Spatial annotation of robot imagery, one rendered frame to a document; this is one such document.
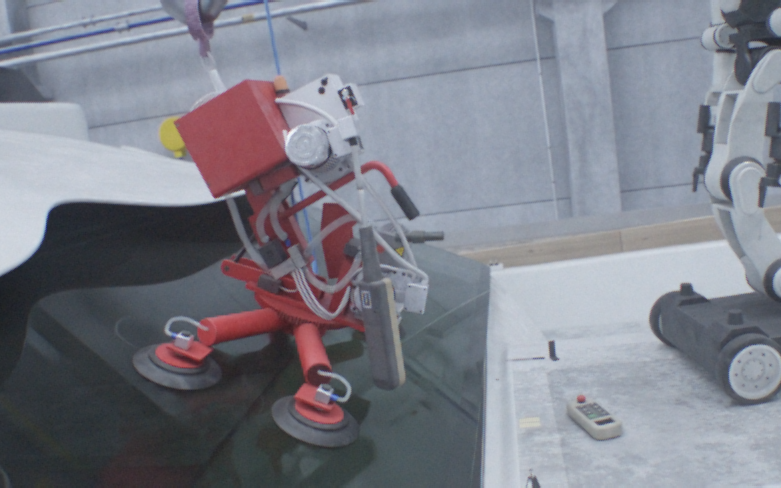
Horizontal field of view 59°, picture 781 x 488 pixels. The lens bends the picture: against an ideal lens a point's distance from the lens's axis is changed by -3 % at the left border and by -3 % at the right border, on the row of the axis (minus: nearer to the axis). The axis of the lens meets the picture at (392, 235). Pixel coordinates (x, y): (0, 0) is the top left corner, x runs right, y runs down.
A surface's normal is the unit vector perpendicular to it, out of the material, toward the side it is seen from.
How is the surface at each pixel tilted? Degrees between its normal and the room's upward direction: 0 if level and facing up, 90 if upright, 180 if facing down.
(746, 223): 115
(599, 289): 90
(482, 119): 90
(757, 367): 90
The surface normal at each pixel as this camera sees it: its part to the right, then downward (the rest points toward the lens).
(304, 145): -0.17, 0.02
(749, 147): 0.01, 0.16
